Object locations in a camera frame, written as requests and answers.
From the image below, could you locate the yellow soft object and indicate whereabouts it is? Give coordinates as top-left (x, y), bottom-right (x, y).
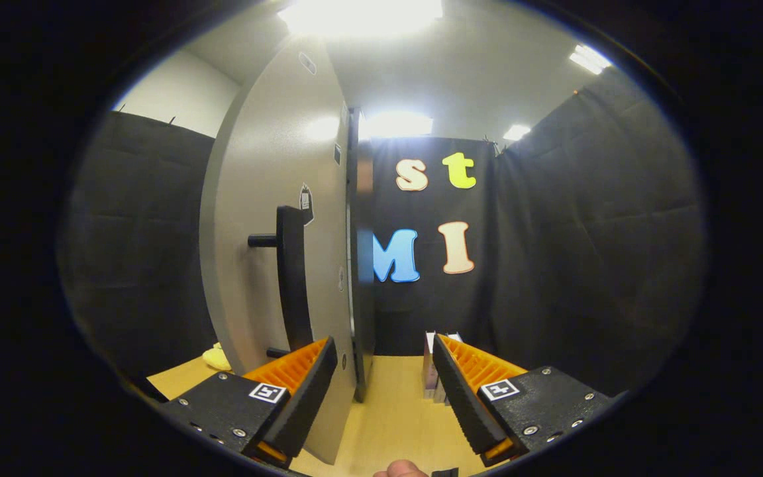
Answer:
top-left (201, 343), bottom-right (232, 372)

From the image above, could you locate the large ceiling light panel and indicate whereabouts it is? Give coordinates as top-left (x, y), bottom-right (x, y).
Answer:
top-left (279, 0), bottom-right (443, 37)

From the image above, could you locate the black door handle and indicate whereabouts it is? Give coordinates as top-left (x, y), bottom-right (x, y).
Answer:
top-left (248, 205), bottom-right (315, 358)

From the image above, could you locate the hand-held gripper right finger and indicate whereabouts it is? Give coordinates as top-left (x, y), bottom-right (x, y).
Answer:
top-left (432, 333), bottom-right (629, 468)

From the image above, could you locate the beige cabinet door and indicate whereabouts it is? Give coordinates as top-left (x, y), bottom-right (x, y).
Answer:
top-left (199, 36), bottom-right (359, 466)

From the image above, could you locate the white cover book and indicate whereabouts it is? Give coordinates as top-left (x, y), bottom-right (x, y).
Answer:
top-left (434, 333), bottom-right (463, 405)

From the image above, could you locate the black backdrop cloth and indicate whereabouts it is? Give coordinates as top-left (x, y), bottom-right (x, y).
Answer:
top-left (57, 111), bottom-right (220, 392)
top-left (358, 66), bottom-right (710, 398)

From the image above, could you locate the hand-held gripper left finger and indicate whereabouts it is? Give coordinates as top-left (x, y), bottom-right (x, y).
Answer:
top-left (156, 335), bottom-right (339, 470)

